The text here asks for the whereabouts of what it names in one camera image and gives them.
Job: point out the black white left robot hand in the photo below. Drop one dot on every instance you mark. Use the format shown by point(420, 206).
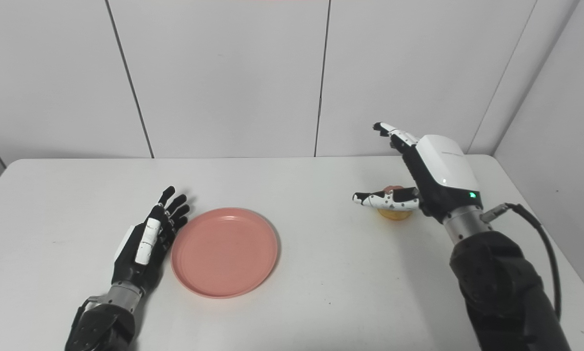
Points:
point(140, 258)

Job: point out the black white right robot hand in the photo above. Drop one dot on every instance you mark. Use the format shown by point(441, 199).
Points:
point(443, 170)

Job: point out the pink round plate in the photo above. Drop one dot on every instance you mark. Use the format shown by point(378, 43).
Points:
point(224, 252)

